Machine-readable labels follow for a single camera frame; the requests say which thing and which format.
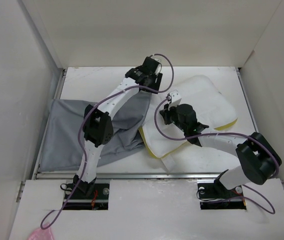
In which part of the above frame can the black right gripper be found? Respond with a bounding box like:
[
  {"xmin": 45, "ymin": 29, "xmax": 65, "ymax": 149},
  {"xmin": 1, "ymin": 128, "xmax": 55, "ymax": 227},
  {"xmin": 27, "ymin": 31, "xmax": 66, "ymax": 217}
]
[{"xmin": 159, "ymin": 101, "xmax": 187, "ymax": 133}]

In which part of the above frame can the white pillow yellow edge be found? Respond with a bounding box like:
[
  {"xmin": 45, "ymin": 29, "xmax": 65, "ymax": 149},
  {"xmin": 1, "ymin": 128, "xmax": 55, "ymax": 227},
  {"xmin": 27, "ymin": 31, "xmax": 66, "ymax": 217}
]
[{"xmin": 139, "ymin": 75, "xmax": 237, "ymax": 172}]

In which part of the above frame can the grey pillowcase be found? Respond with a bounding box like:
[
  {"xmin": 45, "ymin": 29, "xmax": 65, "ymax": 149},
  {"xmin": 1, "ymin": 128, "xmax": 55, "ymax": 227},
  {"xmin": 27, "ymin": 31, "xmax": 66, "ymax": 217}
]
[{"xmin": 40, "ymin": 92, "xmax": 151, "ymax": 172}]

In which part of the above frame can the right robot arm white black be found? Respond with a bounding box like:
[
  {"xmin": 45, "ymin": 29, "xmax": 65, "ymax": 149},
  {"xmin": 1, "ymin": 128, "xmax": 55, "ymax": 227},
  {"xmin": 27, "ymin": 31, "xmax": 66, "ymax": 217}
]
[{"xmin": 155, "ymin": 104, "xmax": 282, "ymax": 198}]

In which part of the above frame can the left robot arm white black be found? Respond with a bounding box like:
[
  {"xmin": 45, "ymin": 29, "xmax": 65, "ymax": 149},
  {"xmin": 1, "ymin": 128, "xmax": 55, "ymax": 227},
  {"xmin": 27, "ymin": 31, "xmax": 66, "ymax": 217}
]
[{"xmin": 73, "ymin": 56, "xmax": 162, "ymax": 199}]

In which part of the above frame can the pink bubble wrap piece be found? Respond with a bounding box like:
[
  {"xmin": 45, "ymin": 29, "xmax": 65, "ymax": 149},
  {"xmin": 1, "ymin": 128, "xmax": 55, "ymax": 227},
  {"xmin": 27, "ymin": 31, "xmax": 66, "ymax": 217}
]
[{"xmin": 27, "ymin": 228, "xmax": 55, "ymax": 240}]

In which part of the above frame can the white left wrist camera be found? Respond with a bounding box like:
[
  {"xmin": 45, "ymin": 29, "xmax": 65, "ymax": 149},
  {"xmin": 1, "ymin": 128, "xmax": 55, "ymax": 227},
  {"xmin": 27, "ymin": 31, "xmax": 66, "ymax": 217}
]
[{"xmin": 153, "ymin": 57, "xmax": 162, "ymax": 74}]

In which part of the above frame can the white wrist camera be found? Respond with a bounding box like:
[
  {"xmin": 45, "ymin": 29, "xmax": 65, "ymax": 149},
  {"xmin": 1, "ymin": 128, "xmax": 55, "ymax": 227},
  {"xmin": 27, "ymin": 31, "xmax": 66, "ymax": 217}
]
[
  {"xmin": 153, "ymin": 57, "xmax": 162, "ymax": 74},
  {"xmin": 167, "ymin": 90, "xmax": 181, "ymax": 108}
]

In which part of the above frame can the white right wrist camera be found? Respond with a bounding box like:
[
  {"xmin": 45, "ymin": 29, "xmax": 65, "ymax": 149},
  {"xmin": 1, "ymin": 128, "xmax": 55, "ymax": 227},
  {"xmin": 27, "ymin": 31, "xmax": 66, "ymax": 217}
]
[{"xmin": 167, "ymin": 90, "xmax": 181, "ymax": 108}]

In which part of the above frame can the aluminium front rail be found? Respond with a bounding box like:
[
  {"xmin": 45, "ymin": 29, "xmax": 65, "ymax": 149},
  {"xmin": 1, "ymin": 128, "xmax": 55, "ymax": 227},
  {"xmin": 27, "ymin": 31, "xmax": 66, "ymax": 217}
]
[{"xmin": 32, "ymin": 172, "xmax": 218, "ymax": 180}]

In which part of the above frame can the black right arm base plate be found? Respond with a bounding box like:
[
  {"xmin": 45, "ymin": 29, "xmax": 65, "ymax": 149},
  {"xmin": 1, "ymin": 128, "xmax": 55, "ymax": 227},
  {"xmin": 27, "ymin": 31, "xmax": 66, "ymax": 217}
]
[{"xmin": 196, "ymin": 182, "xmax": 246, "ymax": 210}]

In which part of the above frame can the aluminium left rail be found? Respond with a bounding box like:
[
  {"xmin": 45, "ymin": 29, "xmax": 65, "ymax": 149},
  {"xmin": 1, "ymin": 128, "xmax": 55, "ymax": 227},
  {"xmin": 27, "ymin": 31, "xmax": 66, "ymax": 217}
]
[{"xmin": 27, "ymin": 68, "xmax": 67, "ymax": 180}]

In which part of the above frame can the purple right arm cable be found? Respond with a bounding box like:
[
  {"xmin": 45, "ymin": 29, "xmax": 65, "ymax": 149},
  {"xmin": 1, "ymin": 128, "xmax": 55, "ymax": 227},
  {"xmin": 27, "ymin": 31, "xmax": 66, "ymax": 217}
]
[{"xmin": 154, "ymin": 96, "xmax": 281, "ymax": 215}]

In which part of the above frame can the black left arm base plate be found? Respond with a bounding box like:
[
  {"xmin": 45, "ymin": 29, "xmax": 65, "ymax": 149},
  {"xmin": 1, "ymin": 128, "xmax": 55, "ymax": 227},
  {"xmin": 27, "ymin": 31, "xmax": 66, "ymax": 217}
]
[{"xmin": 63, "ymin": 182, "xmax": 110, "ymax": 211}]

